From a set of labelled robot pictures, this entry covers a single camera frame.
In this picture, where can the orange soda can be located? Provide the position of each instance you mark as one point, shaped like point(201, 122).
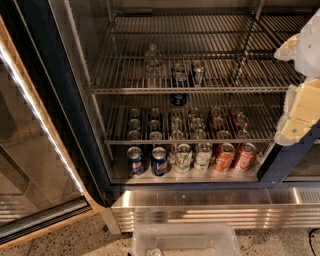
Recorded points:
point(225, 157)
point(245, 157)

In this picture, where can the open glass fridge door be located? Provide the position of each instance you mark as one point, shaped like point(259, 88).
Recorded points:
point(52, 169)

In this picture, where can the blue pepsi can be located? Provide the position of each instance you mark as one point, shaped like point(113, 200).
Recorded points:
point(135, 161)
point(159, 163)

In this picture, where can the orange soda can left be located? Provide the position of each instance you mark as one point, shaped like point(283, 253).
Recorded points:
point(225, 157)

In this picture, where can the orange soda can right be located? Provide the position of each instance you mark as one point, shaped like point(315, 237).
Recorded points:
point(245, 157)

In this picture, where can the clear plastic bin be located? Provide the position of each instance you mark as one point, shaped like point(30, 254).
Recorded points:
point(207, 239)

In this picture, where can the white green soda can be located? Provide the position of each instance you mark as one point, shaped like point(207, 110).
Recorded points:
point(203, 153)
point(183, 158)

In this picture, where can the middle wire fridge shelf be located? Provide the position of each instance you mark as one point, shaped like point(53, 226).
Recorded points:
point(213, 118)

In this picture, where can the dark blue soda can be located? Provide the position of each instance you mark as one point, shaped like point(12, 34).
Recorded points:
point(179, 80)

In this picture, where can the upper wire fridge shelf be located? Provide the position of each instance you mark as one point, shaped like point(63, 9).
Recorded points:
point(236, 49)

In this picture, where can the white green soda can right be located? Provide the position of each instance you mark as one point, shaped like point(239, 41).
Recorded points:
point(203, 153)

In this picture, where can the wire fridge shelf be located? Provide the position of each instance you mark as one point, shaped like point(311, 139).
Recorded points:
point(236, 49)
point(213, 118)

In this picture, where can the dark blue fridge mullion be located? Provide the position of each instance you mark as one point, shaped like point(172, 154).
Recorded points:
point(282, 159)

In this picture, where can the stainless steel fridge base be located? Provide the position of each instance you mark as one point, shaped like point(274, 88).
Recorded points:
point(295, 207)

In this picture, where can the clear plastic water bottle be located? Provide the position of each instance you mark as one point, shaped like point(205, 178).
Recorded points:
point(153, 66)

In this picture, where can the blue pepsi can front left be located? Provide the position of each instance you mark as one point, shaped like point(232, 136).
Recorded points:
point(135, 161)

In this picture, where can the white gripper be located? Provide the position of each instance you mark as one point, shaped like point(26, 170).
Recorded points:
point(310, 50)

